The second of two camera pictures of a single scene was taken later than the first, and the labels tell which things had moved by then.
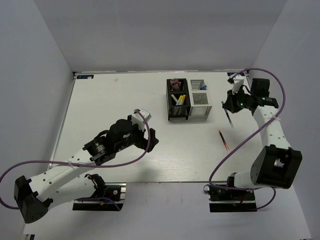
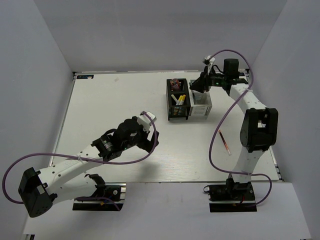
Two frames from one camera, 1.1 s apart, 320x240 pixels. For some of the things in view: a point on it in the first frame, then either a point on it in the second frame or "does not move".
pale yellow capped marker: (175, 99) does not move
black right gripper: (230, 103) to (204, 80)
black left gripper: (142, 143) does not move
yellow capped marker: (180, 99) does not move
